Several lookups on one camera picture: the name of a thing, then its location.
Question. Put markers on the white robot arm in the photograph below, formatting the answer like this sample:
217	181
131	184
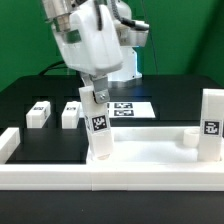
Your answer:
131	34

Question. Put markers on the marker tag plate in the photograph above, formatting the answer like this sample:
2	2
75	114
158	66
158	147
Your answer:
127	110

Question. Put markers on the white desk top tray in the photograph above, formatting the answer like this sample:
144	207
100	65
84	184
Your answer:
156	145

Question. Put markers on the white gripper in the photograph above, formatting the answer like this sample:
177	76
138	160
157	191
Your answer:
97	53

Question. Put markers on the white U-shaped fence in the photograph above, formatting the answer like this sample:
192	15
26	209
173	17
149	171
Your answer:
101	175

